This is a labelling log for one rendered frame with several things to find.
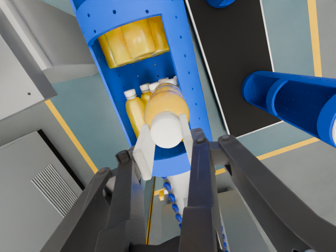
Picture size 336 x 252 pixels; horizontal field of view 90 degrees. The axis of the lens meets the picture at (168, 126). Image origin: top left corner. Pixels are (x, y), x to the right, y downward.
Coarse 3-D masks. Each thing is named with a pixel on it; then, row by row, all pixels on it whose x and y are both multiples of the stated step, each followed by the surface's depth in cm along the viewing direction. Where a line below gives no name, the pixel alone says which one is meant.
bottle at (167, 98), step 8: (160, 88) 29; (168, 88) 28; (176, 88) 32; (152, 96) 26; (160, 96) 24; (168, 96) 23; (176, 96) 24; (152, 104) 23; (160, 104) 22; (168, 104) 22; (176, 104) 22; (184, 104) 24; (144, 112) 25; (152, 112) 22; (160, 112) 21; (168, 112) 21; (176, 112) 22; (184, 112) 23; (144, 120) 25; (152, 120) 21
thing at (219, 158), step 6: (192, 132) 16; (198, 132) 16; (192, 138) 15; (210, 144) 13; (216, 144) 13; (210, 150) 12; (216, 150) 12; (216, 156) 12; (222, 156) 12; (216, 162) 13; (222, 162) 12; (228, 162) 12
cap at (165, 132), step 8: (160, 120) 19; (168, 120) 19; (176, 120) 19; (152, 128) 19; (160, 128) 19; (168, 128) 19; (176, 128) 19; (152, 136) 20; (160, 136) 20; (168, 136) 20; (176, 136) 20; (160, 144) 20; (168, 144) 20; (176, 144) 20
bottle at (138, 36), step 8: (128, 24) 39; (136, 24) 39; (144, 24) 40; (128, 32) 40; (136, 32) 39; (144, 32) 40; (128, 40) 41; (136, 40) 40; (144, 40) 40; (152, 40) 42; (128, 48) 42; (136, 48) 41; (144, 48) 41; (152, 48) 42; (136, 56) 42
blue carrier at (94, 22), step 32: (96, 0) 34; (128, 0) 34; (160, 0) 36; (96, 32) 37; (96, 64) 47; (128, 64) 61; (160, 64) 64; (192, 64) 44; (192, 96) 45; (128, 128) 60; (192, 128) 46; (160, 160) 47
